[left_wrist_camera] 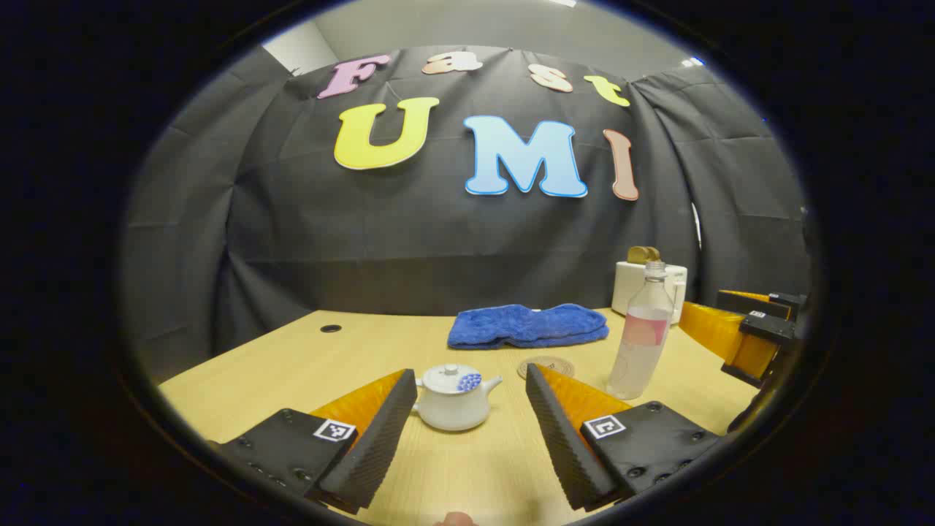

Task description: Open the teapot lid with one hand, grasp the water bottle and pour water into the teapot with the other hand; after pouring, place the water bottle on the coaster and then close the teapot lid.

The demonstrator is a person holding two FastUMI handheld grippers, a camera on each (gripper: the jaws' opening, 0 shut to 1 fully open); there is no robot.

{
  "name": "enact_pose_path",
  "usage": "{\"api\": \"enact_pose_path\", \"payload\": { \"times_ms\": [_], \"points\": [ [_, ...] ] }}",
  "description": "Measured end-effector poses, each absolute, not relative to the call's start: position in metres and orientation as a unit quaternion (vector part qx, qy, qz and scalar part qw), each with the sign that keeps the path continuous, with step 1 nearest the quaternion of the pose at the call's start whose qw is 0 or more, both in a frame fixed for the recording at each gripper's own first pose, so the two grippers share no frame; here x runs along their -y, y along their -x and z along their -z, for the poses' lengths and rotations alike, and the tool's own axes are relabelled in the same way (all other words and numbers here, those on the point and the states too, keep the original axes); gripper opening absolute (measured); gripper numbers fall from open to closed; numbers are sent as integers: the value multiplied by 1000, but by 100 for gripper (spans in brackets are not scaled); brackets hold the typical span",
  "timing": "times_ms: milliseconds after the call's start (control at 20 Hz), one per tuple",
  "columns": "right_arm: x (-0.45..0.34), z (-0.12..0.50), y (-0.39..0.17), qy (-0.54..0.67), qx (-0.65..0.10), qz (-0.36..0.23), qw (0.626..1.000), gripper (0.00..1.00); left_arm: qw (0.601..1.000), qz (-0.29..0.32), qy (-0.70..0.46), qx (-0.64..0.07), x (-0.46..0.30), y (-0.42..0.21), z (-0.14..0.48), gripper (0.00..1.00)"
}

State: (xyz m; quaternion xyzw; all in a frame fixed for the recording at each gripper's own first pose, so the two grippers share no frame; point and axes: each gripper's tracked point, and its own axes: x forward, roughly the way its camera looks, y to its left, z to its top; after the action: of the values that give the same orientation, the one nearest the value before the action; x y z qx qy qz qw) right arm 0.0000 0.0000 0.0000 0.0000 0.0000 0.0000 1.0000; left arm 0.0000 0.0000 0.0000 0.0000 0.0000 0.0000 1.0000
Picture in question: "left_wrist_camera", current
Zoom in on white teacup lid blue dots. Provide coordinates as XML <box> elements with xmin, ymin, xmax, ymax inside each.
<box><xmin>422</xmin><ymin>363</ymin><xmax>483</xmax><ymax>395</ymax></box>

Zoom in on clear plastic water bottle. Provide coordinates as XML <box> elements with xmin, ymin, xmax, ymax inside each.
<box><xmin>606</xmin><ymin>261</ymin><xmax>674</xmax><ymax>400</ymax></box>

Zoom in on blue towel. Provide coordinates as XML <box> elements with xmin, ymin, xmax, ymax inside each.
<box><xmin>447</xmin><ymin>303</ymin><xmax>610</xmax><ymax>350</ymax></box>

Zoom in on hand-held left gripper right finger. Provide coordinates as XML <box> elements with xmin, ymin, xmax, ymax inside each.
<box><xmin>526</xmin><ymin>363</ymin><xmax>728</xmax><ymax>512</ymax></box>

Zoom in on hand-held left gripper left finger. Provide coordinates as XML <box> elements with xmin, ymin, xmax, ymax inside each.
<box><xmin>208</xmin><ymin>369</ymin><xmax>419</xmax><ymax>514</ymax></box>

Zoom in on round wooden coaster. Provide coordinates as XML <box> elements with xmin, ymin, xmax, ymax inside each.
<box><xmin>517</xmin><ymin>356</ymin><xmax>576</xmax><ymax>381</ymax></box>

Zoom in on white toaster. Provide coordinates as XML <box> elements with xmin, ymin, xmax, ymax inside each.
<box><xmin>611</xmin><ymin>261</ymin><xmax>688</xmax><ymax>326</ymax></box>

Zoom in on white teacup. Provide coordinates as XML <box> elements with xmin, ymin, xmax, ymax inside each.
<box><xmin>413</xmin><ymin>374</ymin><xmax>503</xmax><ymax>432</ymax></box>

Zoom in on black backdrop cloth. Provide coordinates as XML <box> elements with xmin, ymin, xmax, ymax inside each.
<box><xmin>121</xmin><ymin>45</ymin><xmax>812</xmax><ymax>384</ymax></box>

